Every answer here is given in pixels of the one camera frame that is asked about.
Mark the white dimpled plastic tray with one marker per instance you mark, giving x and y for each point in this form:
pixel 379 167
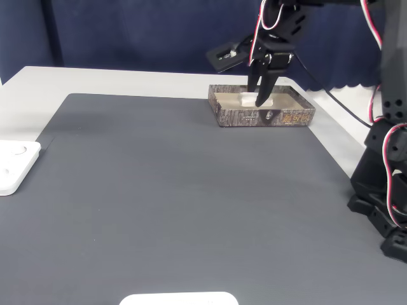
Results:
pixel 16 165

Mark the white rectangular block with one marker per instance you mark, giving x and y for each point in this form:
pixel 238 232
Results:
pixel 248 100

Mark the patterned cardboard box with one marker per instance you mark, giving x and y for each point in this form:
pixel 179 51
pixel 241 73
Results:
pixel 235 117

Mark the white rounded flat device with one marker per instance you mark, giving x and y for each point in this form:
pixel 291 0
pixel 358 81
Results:
pixel 178 298

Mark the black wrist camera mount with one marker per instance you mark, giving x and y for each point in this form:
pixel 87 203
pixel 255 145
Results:
pixel 222 63

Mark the dark blue curtain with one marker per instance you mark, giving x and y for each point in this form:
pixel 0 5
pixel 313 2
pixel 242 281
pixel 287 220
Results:
pixel 127 31

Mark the grey table mat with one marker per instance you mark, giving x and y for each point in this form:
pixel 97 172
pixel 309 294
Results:
pixel 190 206

